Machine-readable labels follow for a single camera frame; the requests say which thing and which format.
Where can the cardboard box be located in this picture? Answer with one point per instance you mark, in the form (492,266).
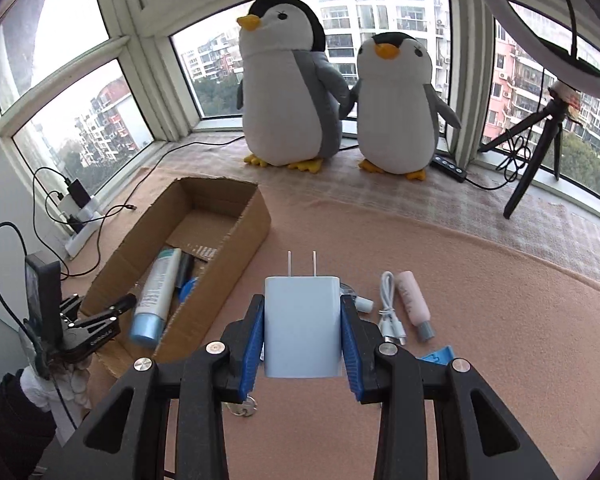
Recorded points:
(221,223)

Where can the blue round case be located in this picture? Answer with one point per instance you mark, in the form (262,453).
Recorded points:
(186,290)

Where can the black charger brick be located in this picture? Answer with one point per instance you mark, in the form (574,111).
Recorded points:
(78,193)

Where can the black cylinder with key ring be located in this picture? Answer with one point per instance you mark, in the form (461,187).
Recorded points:
(185,270)

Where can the white lotion tube blue cap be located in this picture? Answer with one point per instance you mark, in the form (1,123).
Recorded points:
(152,310)

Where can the blue correction tape dispenser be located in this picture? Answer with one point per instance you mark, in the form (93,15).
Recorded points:
(362,304)

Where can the pink tube grey cap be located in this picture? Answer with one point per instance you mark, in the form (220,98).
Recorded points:
(415,305)

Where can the large penguin plush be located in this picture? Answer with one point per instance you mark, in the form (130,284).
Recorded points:
(292,99)

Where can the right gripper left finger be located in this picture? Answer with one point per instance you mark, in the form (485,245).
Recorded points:
(164,420)

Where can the white usb wall charger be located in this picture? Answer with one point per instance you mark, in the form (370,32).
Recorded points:
(302,334)

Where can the white power strip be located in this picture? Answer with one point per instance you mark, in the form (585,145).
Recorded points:
(91,219)

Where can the black tripod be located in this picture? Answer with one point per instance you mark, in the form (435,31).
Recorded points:
(552,114)

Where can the black inline cable remote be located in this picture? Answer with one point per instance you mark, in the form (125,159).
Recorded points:
(448,168)

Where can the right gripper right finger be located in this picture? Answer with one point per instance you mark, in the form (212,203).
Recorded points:
(477,436)

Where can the small penguin plush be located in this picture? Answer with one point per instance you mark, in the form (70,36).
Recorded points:
(397,107)

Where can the white charger brick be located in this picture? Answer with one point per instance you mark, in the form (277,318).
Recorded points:
(69,208)

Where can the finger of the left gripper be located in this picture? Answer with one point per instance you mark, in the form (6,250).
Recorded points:
(115,310)
(80,342)

